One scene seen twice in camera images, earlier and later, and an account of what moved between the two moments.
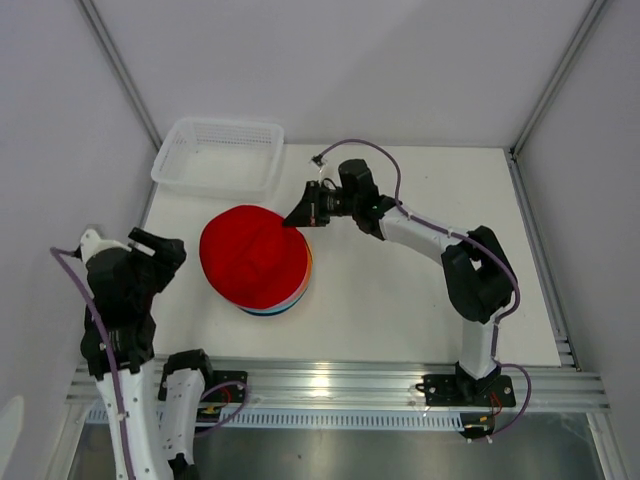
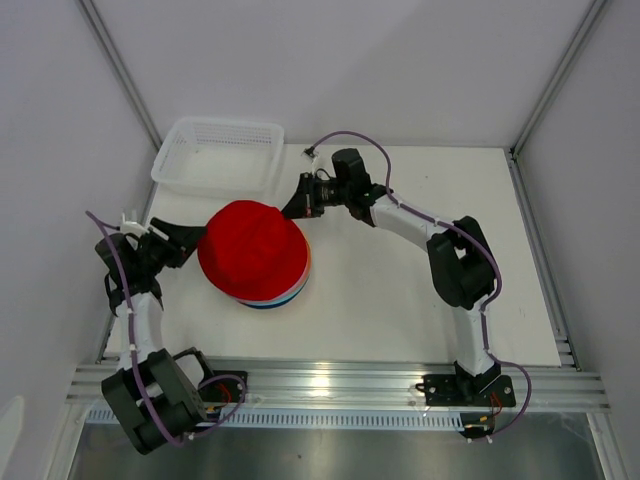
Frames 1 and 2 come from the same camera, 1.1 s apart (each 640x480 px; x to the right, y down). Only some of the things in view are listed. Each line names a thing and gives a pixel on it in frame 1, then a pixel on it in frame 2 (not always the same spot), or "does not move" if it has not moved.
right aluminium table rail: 568,357 does not move
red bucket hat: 251,257 does not move
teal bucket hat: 282,311 -> 270,302
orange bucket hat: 309,261 does not move
